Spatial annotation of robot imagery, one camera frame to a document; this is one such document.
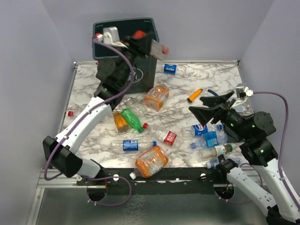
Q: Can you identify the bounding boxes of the small red label bottle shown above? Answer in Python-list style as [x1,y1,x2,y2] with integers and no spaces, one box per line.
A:
[133,30,169,61]

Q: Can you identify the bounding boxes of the small orange tea bottle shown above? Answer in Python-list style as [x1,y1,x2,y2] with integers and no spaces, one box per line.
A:
[113,112,129,133]

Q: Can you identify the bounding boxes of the small clear blue cap bottle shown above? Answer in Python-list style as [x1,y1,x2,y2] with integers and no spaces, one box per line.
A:
[206,156,243,170]

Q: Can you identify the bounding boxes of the dark green trash bin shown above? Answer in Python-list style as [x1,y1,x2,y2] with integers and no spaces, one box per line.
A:
[92,17,159,94]

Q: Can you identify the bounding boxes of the green plastic bottle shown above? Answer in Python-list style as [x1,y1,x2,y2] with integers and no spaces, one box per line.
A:
[120,107,144,133]

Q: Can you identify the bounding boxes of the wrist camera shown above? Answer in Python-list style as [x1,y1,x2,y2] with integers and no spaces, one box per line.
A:
[94,27,127,48]
[232,83,254,107]

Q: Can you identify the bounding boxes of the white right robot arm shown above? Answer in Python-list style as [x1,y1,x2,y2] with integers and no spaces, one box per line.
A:
[189,90,300,225]

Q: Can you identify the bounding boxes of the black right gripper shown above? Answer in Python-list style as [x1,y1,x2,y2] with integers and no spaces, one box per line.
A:
[189,90,251,139]

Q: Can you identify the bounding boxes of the green cap milk tea bottle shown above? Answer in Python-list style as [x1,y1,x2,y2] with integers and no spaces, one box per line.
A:
[200,144,233,159]

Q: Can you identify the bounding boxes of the large orange juice bottle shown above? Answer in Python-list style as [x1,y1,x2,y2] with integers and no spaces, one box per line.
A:
[129,146,169,180]
[144,85,169,111]

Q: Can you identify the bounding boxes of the light blue label bottle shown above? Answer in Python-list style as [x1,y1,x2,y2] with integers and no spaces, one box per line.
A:
[190,131,228,150]

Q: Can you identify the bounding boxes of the red label clear bottle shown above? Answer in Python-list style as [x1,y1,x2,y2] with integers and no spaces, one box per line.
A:
[150,128,183,148]

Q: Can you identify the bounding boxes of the crushed Pepsi bottle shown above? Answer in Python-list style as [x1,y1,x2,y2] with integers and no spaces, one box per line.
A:
[181,124,224,137]

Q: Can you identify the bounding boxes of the blue label bottle near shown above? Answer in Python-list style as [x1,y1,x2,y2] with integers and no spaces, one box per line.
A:
[110,138,157,153]

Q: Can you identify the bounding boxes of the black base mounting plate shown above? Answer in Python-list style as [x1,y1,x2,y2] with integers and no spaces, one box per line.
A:
[77,167,228,195]

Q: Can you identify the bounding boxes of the clear glass-like jar bottle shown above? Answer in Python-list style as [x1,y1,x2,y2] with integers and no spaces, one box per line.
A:
[125,97,148,116]

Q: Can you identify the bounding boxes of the red cap water bottle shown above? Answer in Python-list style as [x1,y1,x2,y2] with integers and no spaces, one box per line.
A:
[67,111,74,117]

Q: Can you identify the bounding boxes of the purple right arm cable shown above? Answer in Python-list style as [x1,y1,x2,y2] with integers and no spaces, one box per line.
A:
[214,91,300,207]

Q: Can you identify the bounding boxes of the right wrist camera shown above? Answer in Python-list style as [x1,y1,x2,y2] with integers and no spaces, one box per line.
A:
[232,83,254,107]

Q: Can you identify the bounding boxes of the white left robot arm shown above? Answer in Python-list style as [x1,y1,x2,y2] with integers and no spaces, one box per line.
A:
[43,30,155,185]

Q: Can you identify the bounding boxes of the grey white power bank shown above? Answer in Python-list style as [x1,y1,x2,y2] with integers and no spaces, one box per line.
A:
[233,104,244,113]

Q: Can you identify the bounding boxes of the yellow utility knife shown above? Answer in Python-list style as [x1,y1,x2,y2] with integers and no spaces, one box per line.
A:
[187,89,203,103]

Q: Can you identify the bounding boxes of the blue handled pliers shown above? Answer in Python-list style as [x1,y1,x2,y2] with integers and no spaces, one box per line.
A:
[207,89,219,97]

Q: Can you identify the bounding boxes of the black flat box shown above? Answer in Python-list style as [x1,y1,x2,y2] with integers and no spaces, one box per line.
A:
[224,125,243,143]

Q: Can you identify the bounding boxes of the Pepsi label bottle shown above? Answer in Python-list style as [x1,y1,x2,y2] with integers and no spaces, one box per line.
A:
[163,64,186,75]

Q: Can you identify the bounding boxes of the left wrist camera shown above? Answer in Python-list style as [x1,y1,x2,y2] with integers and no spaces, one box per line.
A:
[94,27,127,48]

